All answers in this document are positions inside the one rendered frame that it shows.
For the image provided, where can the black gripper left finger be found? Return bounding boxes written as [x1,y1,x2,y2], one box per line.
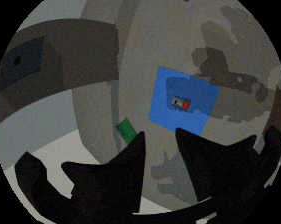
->
[62,132,145,213]

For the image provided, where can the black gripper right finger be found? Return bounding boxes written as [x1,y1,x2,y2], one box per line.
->
[175,127,256,202]

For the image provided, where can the blue square patch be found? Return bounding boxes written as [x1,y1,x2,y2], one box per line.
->
[148,67,220,136]

